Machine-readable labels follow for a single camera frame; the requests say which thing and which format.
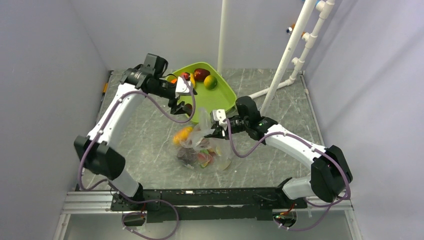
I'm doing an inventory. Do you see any clear plastic bag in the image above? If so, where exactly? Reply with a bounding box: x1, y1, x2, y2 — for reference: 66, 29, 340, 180
172, 107, 234, 172

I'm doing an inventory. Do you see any red grape bunch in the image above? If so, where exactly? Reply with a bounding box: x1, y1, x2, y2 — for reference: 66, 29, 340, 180
197, 139, 216, 169

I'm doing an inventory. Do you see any orange yellow fake mango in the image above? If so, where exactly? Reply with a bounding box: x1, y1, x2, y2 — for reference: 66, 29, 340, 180
172, 126, 193, 146

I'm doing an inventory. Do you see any dark red apple front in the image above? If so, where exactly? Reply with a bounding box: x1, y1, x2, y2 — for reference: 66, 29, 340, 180
176, 147, 197, 166

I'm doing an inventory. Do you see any dark red apple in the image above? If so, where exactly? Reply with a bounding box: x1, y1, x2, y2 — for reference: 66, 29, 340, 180
193, 68, 211, 83
176, 147, 197, 166

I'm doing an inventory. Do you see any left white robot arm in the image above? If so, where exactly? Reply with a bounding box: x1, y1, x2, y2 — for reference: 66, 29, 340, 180
74, 53, 197, 210

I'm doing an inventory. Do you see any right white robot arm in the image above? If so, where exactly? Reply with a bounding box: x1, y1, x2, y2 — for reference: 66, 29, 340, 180
207, 96, 353, 208

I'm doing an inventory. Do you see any green yellow fake mango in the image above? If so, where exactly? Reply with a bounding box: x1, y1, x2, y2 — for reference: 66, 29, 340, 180
203, 75, 218, 90

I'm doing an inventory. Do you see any small dark red fig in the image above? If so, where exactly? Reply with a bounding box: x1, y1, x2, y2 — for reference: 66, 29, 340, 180
183, 103, 193, 112

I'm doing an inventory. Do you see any green plastic tray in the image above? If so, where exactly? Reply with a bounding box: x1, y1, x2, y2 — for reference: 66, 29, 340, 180
165, 62, 237, 124

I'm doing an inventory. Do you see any dark red apple back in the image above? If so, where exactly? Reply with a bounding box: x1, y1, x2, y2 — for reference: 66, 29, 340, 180
193, 68, 211, 83

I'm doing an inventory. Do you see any orange hook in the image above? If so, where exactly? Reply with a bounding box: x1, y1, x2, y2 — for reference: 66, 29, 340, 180
286, 23, 306, 38

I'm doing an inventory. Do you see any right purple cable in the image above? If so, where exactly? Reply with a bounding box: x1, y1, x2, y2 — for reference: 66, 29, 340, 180
225, 119, 352, 232

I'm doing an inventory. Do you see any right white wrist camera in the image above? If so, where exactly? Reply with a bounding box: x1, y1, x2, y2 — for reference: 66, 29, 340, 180
210, 109, 228, 128

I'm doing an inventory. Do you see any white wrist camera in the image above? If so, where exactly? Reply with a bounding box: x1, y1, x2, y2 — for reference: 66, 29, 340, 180
175, 76, 198, 98
210, 109, 228, 128

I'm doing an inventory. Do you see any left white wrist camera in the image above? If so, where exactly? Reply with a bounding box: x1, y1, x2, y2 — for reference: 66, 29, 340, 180
175, 76, 198, 98

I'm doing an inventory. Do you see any orange handled tool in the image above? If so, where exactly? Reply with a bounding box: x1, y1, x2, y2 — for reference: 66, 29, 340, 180
101, 82, 109, 96

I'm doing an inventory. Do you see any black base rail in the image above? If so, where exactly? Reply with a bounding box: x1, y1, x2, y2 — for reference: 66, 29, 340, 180
110, 187, 307, 223

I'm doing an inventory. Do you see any white pvc pipe frame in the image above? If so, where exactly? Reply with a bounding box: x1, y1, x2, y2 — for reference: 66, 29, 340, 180
217, 0, 335, 115

